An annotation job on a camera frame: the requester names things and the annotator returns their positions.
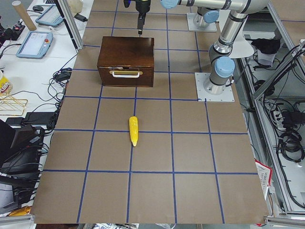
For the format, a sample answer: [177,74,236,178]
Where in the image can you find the dark brown wooden cabinet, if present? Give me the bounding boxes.
[96,36,155,88]

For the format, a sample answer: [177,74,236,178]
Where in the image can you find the black computer mouse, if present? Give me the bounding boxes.
[32,5,44,12]

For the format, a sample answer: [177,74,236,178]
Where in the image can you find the gold wire rack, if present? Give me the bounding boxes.
[0,94,28,116]

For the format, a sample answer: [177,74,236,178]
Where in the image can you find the white red plastic basket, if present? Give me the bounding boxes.
[255,160,273,199]

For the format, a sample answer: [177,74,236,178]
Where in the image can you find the near teach pendant tablet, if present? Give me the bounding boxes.
[16,31,53,59]

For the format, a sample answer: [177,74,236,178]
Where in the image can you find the yellow toy corn cob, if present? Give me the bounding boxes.
[129,116,139,147]

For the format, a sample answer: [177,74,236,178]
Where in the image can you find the teach pendant tablet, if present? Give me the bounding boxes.
[16,31,53,59]
[35,4,63,27]

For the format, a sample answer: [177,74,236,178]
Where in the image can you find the black electronics box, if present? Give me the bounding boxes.
[0,118,46,176]

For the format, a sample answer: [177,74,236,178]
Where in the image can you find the wooden drawer with white handle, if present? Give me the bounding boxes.
[98,67,154,87]

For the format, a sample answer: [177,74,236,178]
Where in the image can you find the yellow snack bag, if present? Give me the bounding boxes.
[0,75,13,95]

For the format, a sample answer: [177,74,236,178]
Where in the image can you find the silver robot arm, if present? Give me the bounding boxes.
[160,0,269,95]
[196,7,219,27]

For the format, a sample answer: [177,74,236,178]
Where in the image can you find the black power adapter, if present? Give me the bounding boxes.
[53,68,72,82]

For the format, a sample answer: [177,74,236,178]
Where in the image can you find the aluminium frame post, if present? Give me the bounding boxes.
[55,0,83,50]

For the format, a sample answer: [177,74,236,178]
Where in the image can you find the cardboard tube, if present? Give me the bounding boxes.
[11,0,37,31]

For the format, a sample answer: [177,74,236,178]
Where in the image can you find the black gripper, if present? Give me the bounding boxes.
[123,0,151,36]

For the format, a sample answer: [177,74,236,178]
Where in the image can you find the black cloth on cup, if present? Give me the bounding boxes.
[251,38,280,54]

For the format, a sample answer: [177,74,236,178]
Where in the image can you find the far teach pendant tablet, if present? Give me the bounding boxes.
[35,4,63,27]

